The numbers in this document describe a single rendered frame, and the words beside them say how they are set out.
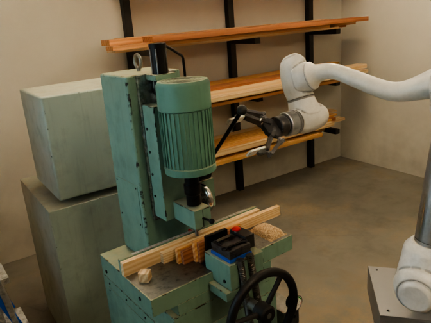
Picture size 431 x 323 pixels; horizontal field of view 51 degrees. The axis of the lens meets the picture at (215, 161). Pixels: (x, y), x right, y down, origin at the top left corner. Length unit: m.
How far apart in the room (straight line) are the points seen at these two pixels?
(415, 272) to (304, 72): 0.75
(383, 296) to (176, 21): 2.98
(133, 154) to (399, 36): 3.70
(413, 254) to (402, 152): 3.66
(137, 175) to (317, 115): 0.69
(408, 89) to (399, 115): 3.46
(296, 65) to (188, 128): 0.50
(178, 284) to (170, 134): 0.47
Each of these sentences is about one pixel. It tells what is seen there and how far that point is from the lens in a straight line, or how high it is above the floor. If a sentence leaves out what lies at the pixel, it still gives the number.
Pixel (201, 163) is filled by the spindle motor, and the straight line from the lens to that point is 1.47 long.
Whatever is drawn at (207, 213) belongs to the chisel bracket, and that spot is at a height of 1.05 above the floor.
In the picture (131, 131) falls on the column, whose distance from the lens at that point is 1.63.
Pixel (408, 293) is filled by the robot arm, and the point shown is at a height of 0.89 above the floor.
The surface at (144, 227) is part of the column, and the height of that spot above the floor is 0.96.
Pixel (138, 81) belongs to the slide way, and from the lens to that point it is 1.59.
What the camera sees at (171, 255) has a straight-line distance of 1.60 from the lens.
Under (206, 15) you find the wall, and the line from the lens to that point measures 4.23.
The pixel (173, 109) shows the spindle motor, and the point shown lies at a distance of 1.42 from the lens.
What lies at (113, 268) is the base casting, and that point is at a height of 0.79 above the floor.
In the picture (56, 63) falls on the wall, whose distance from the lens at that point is 3.68.
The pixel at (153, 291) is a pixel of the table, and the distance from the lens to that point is 1.47.
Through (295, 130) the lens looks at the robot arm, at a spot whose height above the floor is 1.28.
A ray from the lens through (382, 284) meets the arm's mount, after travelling 1.83.
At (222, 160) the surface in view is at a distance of 3.84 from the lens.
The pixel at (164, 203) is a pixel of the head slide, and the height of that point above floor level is 1.07.
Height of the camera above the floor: 1.69
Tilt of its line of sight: 18 degrees down
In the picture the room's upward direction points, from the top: 4 degrees counter-clockwise
